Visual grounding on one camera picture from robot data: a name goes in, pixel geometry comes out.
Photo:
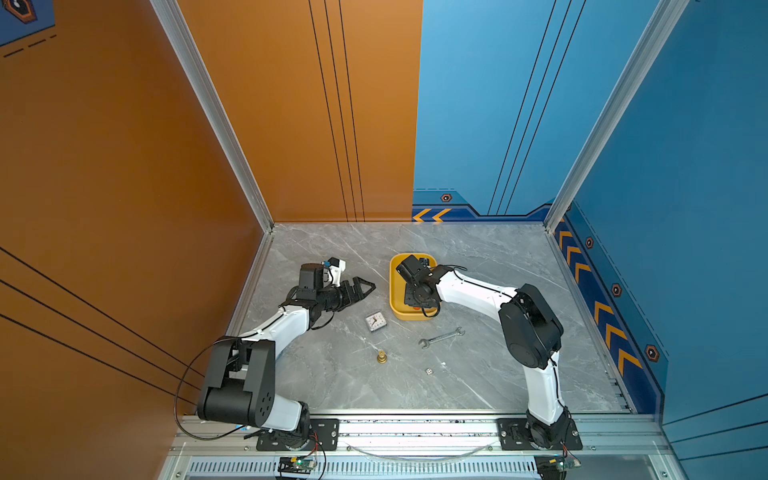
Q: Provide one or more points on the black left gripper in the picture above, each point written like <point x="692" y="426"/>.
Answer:
<point x="358" y="296"/>

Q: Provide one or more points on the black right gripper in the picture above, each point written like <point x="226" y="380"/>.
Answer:
<point x="409" y="301"/>

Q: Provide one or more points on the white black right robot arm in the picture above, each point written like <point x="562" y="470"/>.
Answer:
<point x="531" y="331"/>

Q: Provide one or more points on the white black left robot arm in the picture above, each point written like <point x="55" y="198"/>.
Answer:
<point x="240" y="383"/>

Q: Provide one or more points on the yellow plastic bin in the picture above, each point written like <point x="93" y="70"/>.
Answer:
<point x="397" y="290"/>

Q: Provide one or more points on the small square white clock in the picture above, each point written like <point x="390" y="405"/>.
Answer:
<point x="375" y="321"/>

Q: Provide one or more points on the silver open-end wrench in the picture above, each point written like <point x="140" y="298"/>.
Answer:
<point x="425" y="343"/>

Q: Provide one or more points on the green circuit board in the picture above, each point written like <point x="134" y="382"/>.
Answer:
<point x="296" y="467"/>

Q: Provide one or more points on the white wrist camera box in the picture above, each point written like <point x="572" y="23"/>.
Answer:
<point x="335" y="268"/>

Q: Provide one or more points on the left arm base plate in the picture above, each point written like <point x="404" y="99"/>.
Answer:
<point x="323" y="434"/>

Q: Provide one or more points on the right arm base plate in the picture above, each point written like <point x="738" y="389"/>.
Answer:
<point x="514" y="435"/>

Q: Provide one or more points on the aluminium front frame rail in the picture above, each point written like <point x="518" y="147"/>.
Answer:
<point x="433" y="434"/>

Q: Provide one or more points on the aluminium corner frame post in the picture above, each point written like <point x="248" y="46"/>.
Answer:
<point x="177" y="31"/>

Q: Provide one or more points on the right aluminium corner post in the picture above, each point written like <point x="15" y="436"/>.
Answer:
<point x="652" y="40"/>

